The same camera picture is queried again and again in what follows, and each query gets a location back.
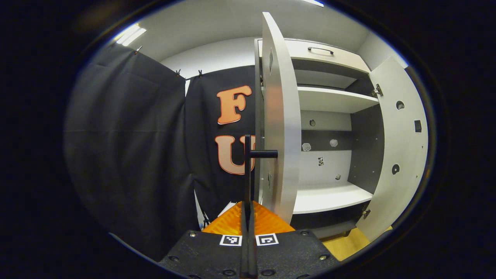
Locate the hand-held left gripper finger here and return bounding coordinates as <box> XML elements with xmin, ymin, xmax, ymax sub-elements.
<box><xmin>248</xmin><ymin>200</ymin><xmax>341</xmax><ymax>279</ymax></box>
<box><xmin>159</xmin><ymin>200</ymin><xmax>250</xmax><ymax>279</ymax></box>

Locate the black door handle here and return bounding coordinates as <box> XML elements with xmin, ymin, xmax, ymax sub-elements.
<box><xmin>243</xmin><ymin>134</ymin><xmax>279</xmax><ymax>206</ymax></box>

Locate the beige door with camera sticker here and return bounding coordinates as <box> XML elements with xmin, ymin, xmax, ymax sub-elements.
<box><xmin>260</xmin><ymin>12</ymin><xmax>302</xmax><ymax>225</ymax></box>

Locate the beige double-door shoe cabinet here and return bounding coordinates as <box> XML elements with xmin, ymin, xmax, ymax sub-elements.
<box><xmin>254</xmin><ymin>38</ymin><xmax>388</xmax><ymax>239</ymax></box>

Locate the beige door black cat sticker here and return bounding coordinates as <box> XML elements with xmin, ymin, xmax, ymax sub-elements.
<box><xmin>356</xmin><ymin>56</ymin><xmax>429</xmax><ymax>243</ymax></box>

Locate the beige cabinet drawer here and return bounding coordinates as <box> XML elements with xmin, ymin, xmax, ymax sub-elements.
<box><xmin>285</xmin><ymin>39</ymin><xmax>370</xmax><ymax>74</ymax></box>

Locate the black backdrop cloth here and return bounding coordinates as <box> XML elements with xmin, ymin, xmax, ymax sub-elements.
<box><xmin>64</xmin><ymin>43</ymin><xmax>264</xmax><ymax>262</ymax></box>

